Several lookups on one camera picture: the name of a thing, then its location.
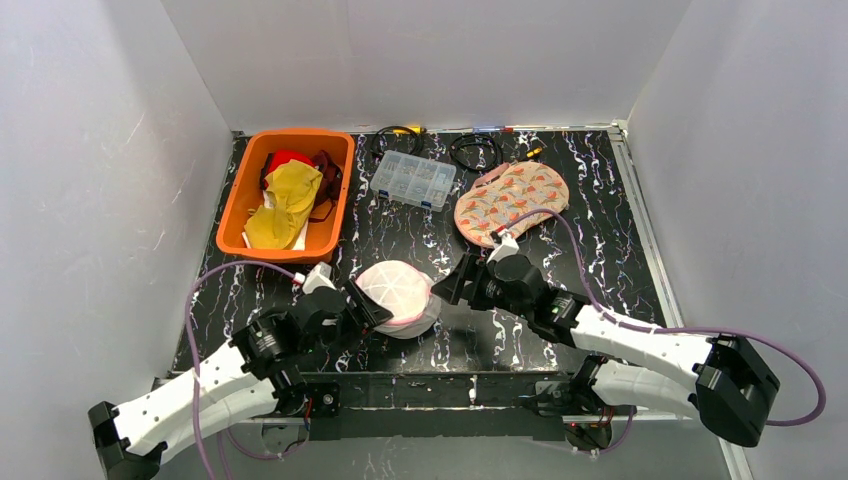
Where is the red garment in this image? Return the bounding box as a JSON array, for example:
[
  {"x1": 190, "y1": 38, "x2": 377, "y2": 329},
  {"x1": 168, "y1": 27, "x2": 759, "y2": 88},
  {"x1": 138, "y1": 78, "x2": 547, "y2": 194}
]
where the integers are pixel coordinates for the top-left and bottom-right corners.
[{"x1": 260, "y1": 150, "x2": 315, "y2": 190}]

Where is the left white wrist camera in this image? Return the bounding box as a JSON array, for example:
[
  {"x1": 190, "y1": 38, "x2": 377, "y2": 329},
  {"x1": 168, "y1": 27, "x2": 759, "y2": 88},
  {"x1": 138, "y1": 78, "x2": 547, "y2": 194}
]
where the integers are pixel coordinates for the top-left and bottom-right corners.
[{"x1": 294, "y1": 262, "x2": 336, "y2": 294}]

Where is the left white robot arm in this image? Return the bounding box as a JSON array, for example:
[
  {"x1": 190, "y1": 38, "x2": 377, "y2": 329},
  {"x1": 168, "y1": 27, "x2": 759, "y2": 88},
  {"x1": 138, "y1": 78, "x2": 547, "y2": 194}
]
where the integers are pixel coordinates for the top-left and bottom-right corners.
[{"x1": 88, "y1": 281, "x2": 392, "y2": 479}]

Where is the yellow bra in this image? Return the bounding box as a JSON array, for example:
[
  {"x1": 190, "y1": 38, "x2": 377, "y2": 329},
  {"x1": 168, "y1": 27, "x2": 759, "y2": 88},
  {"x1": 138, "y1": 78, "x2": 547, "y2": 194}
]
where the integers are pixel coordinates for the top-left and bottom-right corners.
[{"x1": 244, "y1": 162, "x2": 322, "y2": 249}]

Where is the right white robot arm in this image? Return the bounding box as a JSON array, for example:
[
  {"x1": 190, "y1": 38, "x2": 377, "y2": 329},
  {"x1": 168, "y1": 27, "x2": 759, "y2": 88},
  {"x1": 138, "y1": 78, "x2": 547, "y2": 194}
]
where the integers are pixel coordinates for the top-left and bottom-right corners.
[{"x1": 431, "y1": 254, "x2": 780, "y2": 447}]

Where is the dark maroon bra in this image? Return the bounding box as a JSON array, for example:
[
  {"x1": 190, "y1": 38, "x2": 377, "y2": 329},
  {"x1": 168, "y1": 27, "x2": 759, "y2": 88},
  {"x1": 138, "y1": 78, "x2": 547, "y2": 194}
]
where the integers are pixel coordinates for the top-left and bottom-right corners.
[{"x1": 308, "y1": 150, "x2": 343, "y2": 223}]

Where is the aluminium right rail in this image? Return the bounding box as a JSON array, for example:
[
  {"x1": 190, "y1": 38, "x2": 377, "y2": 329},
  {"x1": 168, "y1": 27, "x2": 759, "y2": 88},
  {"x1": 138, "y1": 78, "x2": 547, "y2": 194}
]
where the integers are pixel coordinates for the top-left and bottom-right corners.
[{"x1": 609, "y1": 120, "x2": 757, "y2": 480}]

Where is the white mesh laundry bag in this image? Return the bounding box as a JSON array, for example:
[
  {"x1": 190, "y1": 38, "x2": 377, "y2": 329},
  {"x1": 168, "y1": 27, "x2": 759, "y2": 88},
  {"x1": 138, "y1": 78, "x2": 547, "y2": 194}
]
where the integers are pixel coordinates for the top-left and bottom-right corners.
[{"x1": 355, "y1": 260, "x2": 442, "y2": 340}]

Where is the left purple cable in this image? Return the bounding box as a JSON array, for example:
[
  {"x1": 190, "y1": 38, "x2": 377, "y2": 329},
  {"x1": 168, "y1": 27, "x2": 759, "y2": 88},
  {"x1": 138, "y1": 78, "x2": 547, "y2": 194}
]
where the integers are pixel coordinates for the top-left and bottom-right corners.
[{"x1": 184, "y1": 259, "x2": 313, "y2": 480}]

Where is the orange plastic bin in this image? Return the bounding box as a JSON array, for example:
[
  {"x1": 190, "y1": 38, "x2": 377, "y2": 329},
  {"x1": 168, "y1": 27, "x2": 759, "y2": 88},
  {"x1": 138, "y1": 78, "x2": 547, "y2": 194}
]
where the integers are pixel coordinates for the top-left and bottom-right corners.
[{"x1": 216, "y1": 128, "x2": 355, "y2": 264}]

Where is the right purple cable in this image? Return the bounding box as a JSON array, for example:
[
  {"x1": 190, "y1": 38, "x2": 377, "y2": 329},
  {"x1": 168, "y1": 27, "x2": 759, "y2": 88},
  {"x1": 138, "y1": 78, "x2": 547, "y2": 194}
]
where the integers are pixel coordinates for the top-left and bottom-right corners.
[{"x1": 493, "y1": 208, "x2": 828, "y2": 429}]

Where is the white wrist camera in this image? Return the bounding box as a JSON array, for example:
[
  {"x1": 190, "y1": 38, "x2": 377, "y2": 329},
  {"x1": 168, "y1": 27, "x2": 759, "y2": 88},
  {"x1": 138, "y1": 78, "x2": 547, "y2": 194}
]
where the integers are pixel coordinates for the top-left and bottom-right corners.
[
  {"x1": 486, "y1": 228, "x2": 519, "y2": 263},
  {"x1": 294, "y1": 262, "x2": 336, "y2": 294}
]

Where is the black coiled cable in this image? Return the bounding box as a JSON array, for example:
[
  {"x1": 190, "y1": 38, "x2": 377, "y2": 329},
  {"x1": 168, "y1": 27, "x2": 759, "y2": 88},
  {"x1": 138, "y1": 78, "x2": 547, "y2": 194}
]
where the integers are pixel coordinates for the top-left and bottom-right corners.
[
  {"x1": 449, "y1": 133, "x2": 505, "y2": 174},
  {"x1": 370, "y1": 125, "x2": 426, "y2": 160}
]

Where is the black coiled cable left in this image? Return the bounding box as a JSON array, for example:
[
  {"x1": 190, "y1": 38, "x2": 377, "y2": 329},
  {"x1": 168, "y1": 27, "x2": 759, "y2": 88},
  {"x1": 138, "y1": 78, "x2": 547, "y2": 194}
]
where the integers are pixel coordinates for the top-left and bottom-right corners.
[{"x1": 370, "y1": 125, "x2": 426, "y2": 160}]

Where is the floral pink fabric pouch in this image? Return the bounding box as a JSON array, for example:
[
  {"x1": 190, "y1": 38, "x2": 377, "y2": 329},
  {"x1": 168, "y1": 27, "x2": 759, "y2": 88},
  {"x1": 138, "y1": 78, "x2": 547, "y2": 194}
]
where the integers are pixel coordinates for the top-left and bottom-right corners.
[{"x1": 454, "y1": 161, "x2": 570, "y2": 249}]

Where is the purple cable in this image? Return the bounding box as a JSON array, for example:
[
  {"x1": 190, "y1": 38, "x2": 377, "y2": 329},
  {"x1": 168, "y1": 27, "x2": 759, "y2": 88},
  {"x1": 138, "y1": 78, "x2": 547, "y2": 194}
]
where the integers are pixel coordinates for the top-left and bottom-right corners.
[
  {"x1": 184, "y1": 259, "x2": 313, "y2": 480},
  {"x1": 493, "y1": 208, "x2": 828, "y2": 429}
]

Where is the black coiled cable right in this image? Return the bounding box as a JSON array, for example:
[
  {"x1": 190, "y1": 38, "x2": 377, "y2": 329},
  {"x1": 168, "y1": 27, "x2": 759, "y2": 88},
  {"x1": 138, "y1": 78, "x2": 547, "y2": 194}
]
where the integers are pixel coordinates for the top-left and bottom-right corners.
[{"x1": 449, "y1": 133, "x2": 505, "y2": 174}]

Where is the clear plastic screw box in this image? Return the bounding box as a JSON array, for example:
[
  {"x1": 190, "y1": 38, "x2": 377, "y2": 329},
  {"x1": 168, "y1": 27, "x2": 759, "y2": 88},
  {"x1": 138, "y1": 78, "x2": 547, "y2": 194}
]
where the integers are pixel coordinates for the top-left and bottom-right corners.
[{"x1": 370, "y1": 150, "x2": 457, "y2": 212}]

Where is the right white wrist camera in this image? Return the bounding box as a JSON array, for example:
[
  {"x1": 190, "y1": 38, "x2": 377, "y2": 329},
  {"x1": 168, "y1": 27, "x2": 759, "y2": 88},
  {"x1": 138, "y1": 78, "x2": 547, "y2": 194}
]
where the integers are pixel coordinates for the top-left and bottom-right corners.
[{"x1": 486, "y1": 228, "x2": 519, "y2": 263}]

